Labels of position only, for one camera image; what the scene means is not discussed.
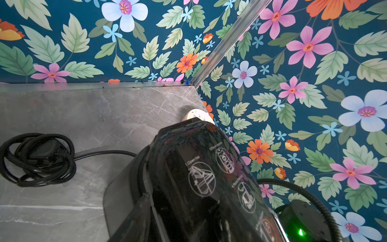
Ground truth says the black capsule coffee machine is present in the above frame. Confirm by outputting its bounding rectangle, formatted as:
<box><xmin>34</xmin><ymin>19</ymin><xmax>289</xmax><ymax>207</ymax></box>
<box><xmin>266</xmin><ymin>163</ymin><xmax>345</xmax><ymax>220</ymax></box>
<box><xmin>103</xmin><ymin>118</ymin><xmax>287</xmax><ymax>242</ymax></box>

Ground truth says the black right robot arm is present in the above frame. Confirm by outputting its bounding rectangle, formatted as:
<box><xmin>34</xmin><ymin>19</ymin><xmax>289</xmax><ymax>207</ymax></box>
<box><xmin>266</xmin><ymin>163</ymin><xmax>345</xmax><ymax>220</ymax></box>
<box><xmin>257</xmin><ymin>178</ymin><xmax>343</xmax><ymax>242</ymax></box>

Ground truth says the pink round alarm clock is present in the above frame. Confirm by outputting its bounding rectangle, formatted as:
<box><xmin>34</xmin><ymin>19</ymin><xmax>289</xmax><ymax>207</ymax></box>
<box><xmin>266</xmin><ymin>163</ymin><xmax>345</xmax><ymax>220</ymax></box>
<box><xmin>182</xmin><ymin>109</ymin><xmax>215</xmax><ymax>124</ymax></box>

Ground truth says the coiled black power cord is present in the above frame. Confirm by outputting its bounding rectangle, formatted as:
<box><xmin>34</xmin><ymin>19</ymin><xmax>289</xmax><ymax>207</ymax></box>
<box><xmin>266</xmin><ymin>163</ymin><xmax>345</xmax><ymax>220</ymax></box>
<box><xmin>0</xmin><ymin>132</ymin><xmax>137</xmax><ymax>188</ymax></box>

